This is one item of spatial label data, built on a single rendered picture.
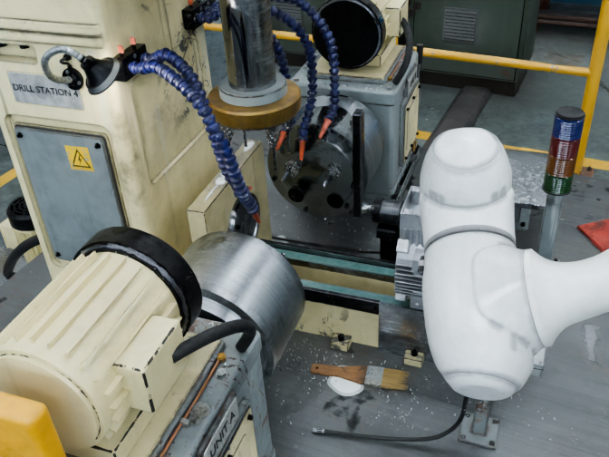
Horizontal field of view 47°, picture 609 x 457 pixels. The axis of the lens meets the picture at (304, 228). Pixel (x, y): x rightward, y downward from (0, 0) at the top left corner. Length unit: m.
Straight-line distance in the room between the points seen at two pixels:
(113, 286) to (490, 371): 0.46
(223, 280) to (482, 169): 0.55
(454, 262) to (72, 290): 0.44
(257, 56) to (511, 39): 3.22
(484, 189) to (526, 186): 1.11
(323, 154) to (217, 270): 0.54
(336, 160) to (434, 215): 0.85
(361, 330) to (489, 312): 0.83
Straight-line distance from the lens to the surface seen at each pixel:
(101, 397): 0.83
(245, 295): 1.15
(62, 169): 1.44
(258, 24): 1.27
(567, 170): 1.61
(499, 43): 4.42
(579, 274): 0.74
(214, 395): 0.98
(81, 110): 1.34
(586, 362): 1.58
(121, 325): 0.86
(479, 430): 1.39
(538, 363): 1.19
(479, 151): 0.77
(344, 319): 1.51
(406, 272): 1.36
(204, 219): 1.37
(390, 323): 1.47
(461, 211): 0.77
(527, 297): 0.71
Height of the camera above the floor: 1.89
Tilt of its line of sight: 35 degrees down
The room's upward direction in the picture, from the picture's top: 4 degrees counter-clockwise
